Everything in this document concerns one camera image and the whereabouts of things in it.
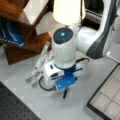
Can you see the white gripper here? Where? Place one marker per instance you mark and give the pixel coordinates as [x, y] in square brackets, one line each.
[52, 73]

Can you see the black pen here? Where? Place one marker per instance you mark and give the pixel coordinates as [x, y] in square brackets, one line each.
[65, 94]

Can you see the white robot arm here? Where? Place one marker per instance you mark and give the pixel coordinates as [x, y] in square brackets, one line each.
[93, 43]

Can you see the lower metal ruler strip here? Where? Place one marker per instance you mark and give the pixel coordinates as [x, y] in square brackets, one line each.
[40, 60]

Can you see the white lamp shade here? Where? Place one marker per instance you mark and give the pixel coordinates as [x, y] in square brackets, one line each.
[68, 12]

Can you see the black lidded box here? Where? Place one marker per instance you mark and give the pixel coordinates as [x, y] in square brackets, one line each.
[105, 102]

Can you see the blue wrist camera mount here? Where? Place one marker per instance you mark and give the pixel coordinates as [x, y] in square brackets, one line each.
[67, 79]

